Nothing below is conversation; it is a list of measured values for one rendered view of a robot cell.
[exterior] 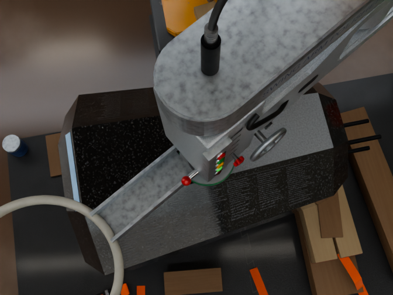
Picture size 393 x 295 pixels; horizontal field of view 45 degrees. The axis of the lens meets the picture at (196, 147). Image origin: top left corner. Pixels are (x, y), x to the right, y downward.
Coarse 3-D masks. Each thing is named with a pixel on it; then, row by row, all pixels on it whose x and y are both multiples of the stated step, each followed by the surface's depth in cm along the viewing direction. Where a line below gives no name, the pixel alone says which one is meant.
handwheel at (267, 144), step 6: (258, 132) 151; (276, 132) 144; (282, 132) 146; (258, 138) 151; (264, 138) 150; (270, 138) 143; (276, 138) 144; (264, 144) 144; (270, 144) 148; (258, 150) 144; (264, 150) 150; (252, 156) 147; (258, 156) 154
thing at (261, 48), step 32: (256, 0) 108; (288, 0) 108; (320, 0) 108; (352, 0) 108; (192, 32) 106; (224, 32) 106; (256, 32) 106; (288, 32) 106; (320, 32) 106; (160, 64) 104; (192, 64) 104; (224, 64) 104; (256, 64) 104; (288, 64) 105; (160, 96) 103; (192, 96) 102; (224, 96) 102; (256, 96) 105; (192, 128) 107; (224, 128) 110
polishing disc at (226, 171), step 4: (184, 160) 182; (232, 160) 182; (188, 164) 182; (228, 164) 182; (232, 164) 182; (192, 168) 182; (228, 168) 181; (224, 172) 181; (228, 172) 181; (196, 176) 181; (200, 176) 181; (216, 176) 181; (220, 176) 181; (224, 176) 181; (192, 180) 181; (196, 180) 180; (200, 180) 180; (204, 180) 180; (212, 180) 180; (216, 180) 180; (220, 180) 180
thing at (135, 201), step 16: (160, 160) 159; (176, 160) 163; (144, 176) 161; (160, 176) 161; (176, 176) 161; (128, 192) 159; (144, 192) 159; (160, 192) 159; (176, 192) 160; (96, 208) 153; (112, 208) 158; (128, 208) 158; (144, 208) 158; (112, 224) 156; (128, 224) 152; (112, 240) 151
